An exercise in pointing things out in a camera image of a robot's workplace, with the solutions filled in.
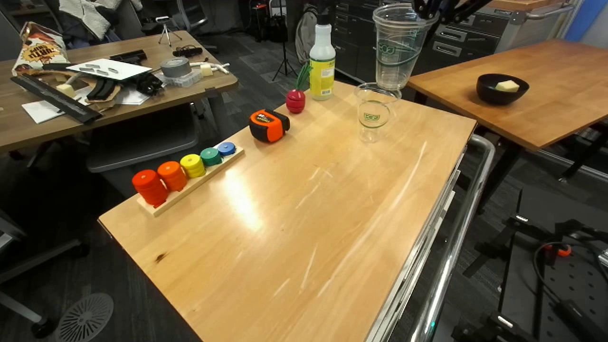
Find clear plastic cup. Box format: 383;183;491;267
370;1;433;86
353;79;400;143

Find orange rimmed glass bowl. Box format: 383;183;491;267
372;5;433;94

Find yellow food piece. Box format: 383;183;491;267
491;77;522;94

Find black bowl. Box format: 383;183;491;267
474;71;531;107

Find white yellow spray bottle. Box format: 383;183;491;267
305;10;338;102

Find wooden side table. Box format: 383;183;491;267
406;37;608;151

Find red toy pepper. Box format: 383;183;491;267
282;62;313;115

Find orange black tape measure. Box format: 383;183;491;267
246;105;292;145

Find blue toy cylinder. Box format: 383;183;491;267
214;140;239;159

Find gray tape roll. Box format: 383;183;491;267
157;54;193;83

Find green toy cylinder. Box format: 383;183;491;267
197;145;224;168

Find yellow toy cylinder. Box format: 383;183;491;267
178;151;208;180

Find wooden stacking toy base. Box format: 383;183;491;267
134;143;246;218

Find black remote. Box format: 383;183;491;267
108;47;149;66

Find orange toy cylinder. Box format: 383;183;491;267
155;159;189;193

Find white papers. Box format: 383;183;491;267
64;56;153;83

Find red toy cylinder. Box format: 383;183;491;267
130;166;170;208

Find long black bar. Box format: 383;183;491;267
9;73;104;124

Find snack bag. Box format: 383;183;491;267
11;18;70;77

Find black floor fan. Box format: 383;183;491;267
53;290;115;342

